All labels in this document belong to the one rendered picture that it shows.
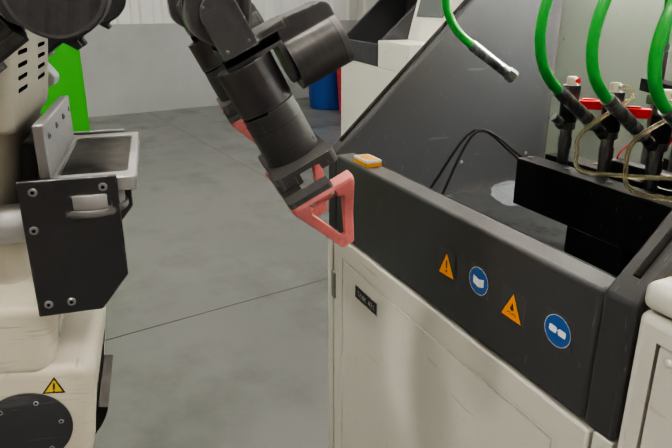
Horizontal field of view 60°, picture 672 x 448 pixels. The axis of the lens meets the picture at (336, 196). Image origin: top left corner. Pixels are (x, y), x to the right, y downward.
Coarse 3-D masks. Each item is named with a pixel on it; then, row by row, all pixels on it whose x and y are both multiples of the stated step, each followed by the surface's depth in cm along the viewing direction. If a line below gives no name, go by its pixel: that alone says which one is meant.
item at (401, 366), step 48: (336, 288) 120; (384, 288) 101; (336, 336) 124; (384, 336) 104; (432, 336) 89; (336, 384) 128; (384, 384) 106; (432, 384) 91; (480, 384) 80; (528, 384) 71; (336, 432) 132; (384, 432) 109; (432, 432) 93; (480, 432) 81; (528, 432) 72; (576, 432) 65
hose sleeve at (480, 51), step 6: (474, 42) 95; (468, 48) 96; (474, 48) 95; (480, 48) 95; (480, 54) 95; (486, 54) 95; (492, 54) 96; (486, 60) 96; (492, 60) 96; (498, 60) 96; (492, 66) 96; (498, 66) 96; (504, 66) 96; (498, 72) 97; (504, 72) 97
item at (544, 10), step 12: (552, 0) 74; (540, 12) 74; (540, 24) 74; (540, 36) 75; (540, 48) 75; (540, 60) 76; (540, 72) 77; (552, 84) 78; (564, 96) 79; (576, 108) 81; (588, 120) 83
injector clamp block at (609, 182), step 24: (528, 168) 95; (552, 168) 91; (528, 192) 96; (552, 192) 91; (576, 192) 87; (600, 192) 83; (624, 192) 79; (648, 192) 79; (552, 216) 92; (576, 216) 87; (600, 216) 84; (624, 216) 80; (648, 216) 77; (576, 240) 88; (600, 240) 84; (624, 240) 80; (600, 264) 85; (624, 264) 82
